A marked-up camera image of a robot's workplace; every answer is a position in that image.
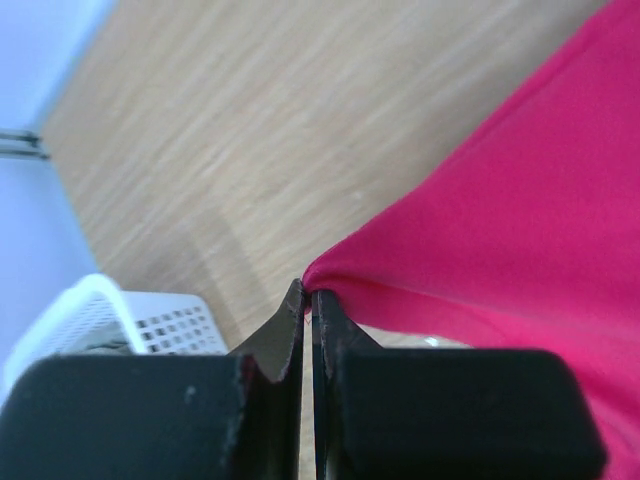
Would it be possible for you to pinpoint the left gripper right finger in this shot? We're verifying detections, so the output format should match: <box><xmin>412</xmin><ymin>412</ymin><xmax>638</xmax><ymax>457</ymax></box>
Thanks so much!
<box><xmin>311</xmin><ymin>290</ymin><xmax>608</xmax><ymax>479</ymax></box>

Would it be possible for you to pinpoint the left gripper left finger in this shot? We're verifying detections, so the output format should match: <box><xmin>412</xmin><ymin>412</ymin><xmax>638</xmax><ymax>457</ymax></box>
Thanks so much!
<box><xmin>1</xmin><ymin>281</ymin><xmax>306</xmax><ymax>479</ymax></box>

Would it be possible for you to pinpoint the red t shirt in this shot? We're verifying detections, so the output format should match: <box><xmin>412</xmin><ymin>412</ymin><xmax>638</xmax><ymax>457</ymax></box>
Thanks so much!
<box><xmin>303</xmin><ymin>1</ymin><xmax>639</xmax><ymax>479</ymax></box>

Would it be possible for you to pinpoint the grey t shirt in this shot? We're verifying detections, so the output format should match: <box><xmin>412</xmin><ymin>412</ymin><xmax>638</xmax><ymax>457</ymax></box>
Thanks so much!
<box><xmin>73</xmin><ymin>337</ymin><xmax>133</xmax><ymax>356</ymax></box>

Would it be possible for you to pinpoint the white perforated plastic basket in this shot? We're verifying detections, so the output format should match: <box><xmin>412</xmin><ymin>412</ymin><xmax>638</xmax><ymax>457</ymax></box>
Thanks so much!
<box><xmin>3</xmin><ymin>274</ymin><xmax>228</xmax><ymax>390</ymax></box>

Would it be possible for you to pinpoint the left aluminium frame post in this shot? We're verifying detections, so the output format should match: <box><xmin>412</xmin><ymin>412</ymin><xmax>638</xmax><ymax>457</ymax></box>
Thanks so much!
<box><xmin>0</xmin><ymin>129</ymin><xmax>50</xmax><ymax>161</ymax></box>

